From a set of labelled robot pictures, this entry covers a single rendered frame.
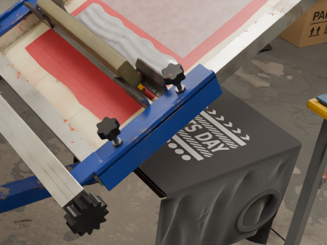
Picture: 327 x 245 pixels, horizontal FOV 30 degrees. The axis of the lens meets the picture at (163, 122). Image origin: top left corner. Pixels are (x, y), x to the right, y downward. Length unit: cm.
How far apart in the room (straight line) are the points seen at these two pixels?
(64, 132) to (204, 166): 44
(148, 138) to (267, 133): 64
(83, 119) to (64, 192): 25
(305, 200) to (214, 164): 65
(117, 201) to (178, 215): 135
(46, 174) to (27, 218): 164
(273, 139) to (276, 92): 232
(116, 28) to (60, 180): 47
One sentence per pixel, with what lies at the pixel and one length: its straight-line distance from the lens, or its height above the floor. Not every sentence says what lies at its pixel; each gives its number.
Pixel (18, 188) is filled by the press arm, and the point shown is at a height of 92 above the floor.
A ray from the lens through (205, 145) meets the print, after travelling 163.
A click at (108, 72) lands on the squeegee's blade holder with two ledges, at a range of 130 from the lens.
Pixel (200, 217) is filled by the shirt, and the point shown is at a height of 82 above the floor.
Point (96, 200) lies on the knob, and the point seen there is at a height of 117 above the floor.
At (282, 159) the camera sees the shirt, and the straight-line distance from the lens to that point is 169.
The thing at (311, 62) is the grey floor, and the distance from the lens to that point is 456.
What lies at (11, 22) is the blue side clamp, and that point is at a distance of 157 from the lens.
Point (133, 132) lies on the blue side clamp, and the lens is 116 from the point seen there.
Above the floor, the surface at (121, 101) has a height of 119.
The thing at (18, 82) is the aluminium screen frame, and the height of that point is 115.
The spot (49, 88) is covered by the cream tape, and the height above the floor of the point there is 115.
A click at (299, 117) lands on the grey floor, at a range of 381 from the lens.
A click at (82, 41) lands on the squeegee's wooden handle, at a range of 130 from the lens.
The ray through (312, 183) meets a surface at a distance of 210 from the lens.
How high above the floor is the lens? 185
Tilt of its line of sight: 32 degrees down
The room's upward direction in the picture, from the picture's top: 9 degrees clockwise
